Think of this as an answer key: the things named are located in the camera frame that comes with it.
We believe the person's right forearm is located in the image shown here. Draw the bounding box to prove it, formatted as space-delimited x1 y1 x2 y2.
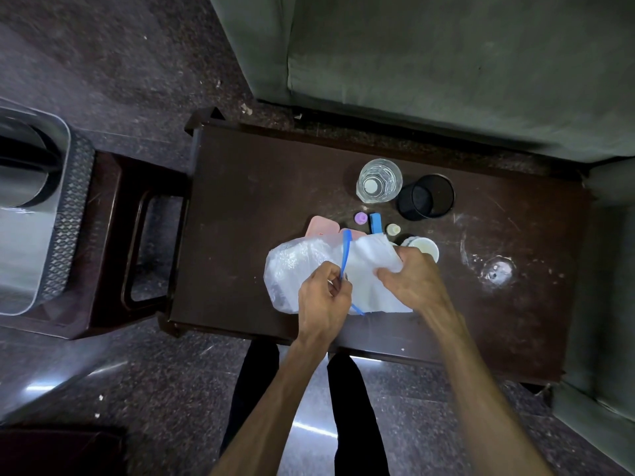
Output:
429 301 554 476

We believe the green fabric sofa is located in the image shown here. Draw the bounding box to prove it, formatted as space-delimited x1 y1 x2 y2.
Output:
550 158 635 474

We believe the dark wooden table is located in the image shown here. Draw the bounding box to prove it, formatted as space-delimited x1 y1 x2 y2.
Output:
158 108 594 387

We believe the clear plastic water bottle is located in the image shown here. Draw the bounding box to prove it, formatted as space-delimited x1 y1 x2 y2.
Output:
355 158 403 204

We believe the green fabric armchair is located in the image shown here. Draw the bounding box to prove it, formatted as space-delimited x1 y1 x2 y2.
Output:
207 0 635 164

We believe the person's left forearm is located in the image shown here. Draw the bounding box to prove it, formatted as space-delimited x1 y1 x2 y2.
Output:
210 331 333 476

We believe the person's left hand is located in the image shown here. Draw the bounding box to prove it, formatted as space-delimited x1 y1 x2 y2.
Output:
297 260 353 345

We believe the pink plastic box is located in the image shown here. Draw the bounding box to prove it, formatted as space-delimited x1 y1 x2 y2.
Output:
305 216 368 241

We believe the clear plastic basket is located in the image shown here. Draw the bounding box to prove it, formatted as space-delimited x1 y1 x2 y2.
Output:
0 97 96 317

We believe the brown plastic stool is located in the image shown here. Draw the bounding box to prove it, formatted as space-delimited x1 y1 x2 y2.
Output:
0 151 192 340

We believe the person's left leg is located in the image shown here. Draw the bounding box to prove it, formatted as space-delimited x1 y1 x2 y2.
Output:
220 339 281 457

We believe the person's right hand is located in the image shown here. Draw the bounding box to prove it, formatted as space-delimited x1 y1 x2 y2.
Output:
375 246 455 321

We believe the black mesh cup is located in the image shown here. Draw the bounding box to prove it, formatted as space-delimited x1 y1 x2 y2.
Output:
396 173 456 221

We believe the dark maroon furniture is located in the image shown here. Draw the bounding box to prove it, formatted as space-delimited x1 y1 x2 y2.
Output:
0 426 128 476

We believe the steel kettle with black handle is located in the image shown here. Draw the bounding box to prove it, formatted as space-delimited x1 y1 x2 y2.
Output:
0 118 63 209

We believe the clear zip bag blue seal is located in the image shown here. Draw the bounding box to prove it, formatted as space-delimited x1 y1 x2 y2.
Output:
263 229 366 315

